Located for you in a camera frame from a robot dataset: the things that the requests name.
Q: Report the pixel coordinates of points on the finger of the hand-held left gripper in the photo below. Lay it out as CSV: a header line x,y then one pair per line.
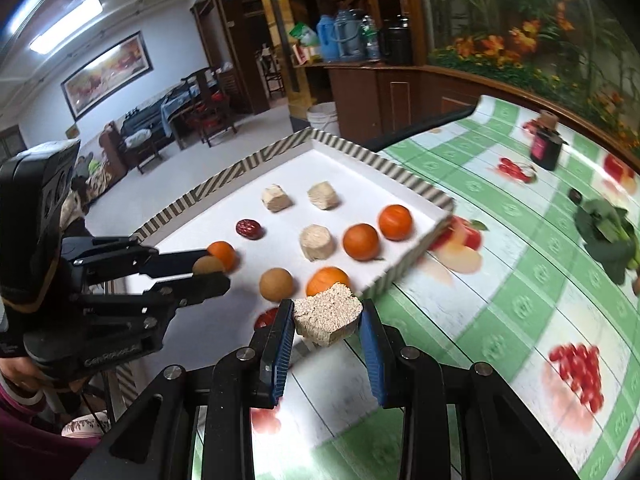
x,y
170,262
200,287

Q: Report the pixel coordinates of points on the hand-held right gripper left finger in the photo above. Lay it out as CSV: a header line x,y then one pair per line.
x,y
282,350

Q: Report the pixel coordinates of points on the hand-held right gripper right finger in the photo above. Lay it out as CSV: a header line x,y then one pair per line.
x,y
372,355

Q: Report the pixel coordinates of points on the tan longan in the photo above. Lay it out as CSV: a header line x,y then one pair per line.
x,y
276,285
206,264
636,286

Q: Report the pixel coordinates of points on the red jujube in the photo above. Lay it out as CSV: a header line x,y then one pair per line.
x,y
265,317
249,228

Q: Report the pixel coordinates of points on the orange tangerine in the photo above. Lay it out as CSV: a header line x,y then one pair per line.
x,y
327,280
395,221
361,241
222,255

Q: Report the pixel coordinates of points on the beige sugarcane chunk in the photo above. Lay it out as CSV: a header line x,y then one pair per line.
x,y
276,197
316,242
323,195
327,317

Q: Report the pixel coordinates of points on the white tray with striped rim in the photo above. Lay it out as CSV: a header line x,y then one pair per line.
x,y
350,170

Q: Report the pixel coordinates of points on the person's left hand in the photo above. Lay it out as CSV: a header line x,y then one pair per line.
x,y
17,370

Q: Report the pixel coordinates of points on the dark wooden bench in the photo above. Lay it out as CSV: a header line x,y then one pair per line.
x,y
130,145

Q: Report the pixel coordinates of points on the green checked fruit-print tablecloth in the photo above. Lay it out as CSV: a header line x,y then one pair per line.
x,y
500,310

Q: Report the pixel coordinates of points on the dark wooden chair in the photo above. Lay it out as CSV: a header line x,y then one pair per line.
x,y
207,105

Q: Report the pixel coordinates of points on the white plastic bucket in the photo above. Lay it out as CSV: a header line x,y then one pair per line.
x,y
324,117

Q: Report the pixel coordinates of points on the ceiling light panel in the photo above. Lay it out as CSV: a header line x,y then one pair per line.
x,y
65,22

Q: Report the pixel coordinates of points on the dark brown jujube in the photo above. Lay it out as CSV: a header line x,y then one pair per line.
x,y
575,195

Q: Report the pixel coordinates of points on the wooden cabinet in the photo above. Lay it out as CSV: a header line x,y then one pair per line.
x,y
380,95

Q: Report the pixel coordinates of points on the green bok choy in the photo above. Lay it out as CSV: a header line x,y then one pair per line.
x,y
607,240

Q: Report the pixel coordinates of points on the green and white bag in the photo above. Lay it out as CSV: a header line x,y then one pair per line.
x,y
305,35

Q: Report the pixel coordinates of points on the black jar with red label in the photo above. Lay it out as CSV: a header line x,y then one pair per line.
x,y
547,149

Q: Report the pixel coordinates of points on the blue plastic jug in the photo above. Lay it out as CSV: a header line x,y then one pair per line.
x,y
327,35

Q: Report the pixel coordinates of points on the blue-grey thermos jug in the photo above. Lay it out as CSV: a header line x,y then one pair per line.
x,y
347,32

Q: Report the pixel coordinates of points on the brown wooden block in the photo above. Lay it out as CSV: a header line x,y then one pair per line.
x,y
547,119

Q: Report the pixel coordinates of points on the clear plastic bottle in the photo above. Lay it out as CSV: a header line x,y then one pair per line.
x,y
370,35

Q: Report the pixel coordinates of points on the black kettle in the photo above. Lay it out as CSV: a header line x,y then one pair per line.
x,y
397,40

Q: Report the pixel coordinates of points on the framed wall painting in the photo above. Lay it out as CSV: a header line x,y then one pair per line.
x,y
107,72

